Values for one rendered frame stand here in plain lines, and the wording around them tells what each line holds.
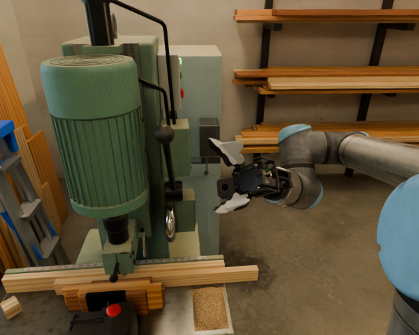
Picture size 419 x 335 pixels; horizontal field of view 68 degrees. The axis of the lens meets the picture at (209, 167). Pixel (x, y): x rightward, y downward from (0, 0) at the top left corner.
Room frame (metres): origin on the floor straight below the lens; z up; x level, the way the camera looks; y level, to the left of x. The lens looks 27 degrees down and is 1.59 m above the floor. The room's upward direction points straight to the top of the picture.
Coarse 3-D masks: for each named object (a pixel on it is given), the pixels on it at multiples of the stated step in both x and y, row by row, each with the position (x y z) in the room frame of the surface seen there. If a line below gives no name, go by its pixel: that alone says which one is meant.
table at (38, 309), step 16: (176, 288) 0.61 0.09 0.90; (192, 288) 0.61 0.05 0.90; (224, 288) 0.61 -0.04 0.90; (32, 304) 0.56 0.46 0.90; (48, 304) 0.56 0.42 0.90; (64, 304) 0.56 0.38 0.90; (176, 304) 0.56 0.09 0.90; (192, 304) 0.56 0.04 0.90; (0, 320) 0.52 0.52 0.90; (16, 320) 0.52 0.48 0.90; (32, 320) 0.52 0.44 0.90; (48, 320) 0.52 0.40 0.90; (64, 320) 0.52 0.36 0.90; (144, 320) 0.52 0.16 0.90; (160, 320) 0.52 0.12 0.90; (176, 320) 0.52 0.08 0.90; (192, 320) 0.52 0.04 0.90
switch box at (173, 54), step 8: (160, 56) 0.90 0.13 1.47; (176, 56) 0.90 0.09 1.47; (160, 64) 0.90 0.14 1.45; (176, 64) 0.90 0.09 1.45; (160, 72) 0.90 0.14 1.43; (176, 72) 0.90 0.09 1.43; (160, 80) 0.90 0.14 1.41; (176, 80) 0.90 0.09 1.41; (168, 88) 0.90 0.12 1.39; (176, 88) 0.90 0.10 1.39; (160, 96) 0.90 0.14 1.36; (168, 96) 0.90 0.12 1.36; (176, 96) 0.90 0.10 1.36; (160, 104) 0.90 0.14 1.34; (168, 104) 0.90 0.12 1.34; (176, 104) 0.90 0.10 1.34
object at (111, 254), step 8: (128, 224) 0.68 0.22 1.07; (136, 224) 0.69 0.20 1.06; (128, 232) 0.65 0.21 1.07; (136, 232) 0.68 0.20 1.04; (128, 240) 0.62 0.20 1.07; (136, 240) 0.67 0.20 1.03; (104, 248) 0.59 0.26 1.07; (112, 248) 0.59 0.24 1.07; (120, 248) 0.59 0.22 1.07; (128, 248) 0.59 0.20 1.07; (136, 248) 0.65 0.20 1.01; (104, 256) 0.57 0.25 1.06; (112, 256) 0.57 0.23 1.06; (120, 256) 0.57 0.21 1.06; (128, 256) 0.57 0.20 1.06; (104, 264) 0.57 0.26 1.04; (112, 264) 0.57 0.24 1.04; (120, 264) 0.57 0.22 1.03; (128, 264) 0.57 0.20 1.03; (112, 272) 0.57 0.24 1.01; (120, 272) 0.57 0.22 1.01; (128, 272) 0.57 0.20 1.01
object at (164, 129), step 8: (160, 128) 0.50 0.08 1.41; (168, 128) 0.50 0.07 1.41; (160, 136) 0.50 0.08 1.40; (168, 136) 0.50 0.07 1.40; (168, 144) 0.53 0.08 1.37; (168, 152) 0.55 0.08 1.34; (168, 160) 0.58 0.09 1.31; (168, 168) 0.62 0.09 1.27; (168, 176) 0.67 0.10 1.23; (168, 184) 0.76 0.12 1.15; (176, 184) 0.76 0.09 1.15; (168, 192) 0.74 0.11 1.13; (176, 192) 0.75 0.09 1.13; (168, 200) 0.74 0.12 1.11; (176, 200) 0.75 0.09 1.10
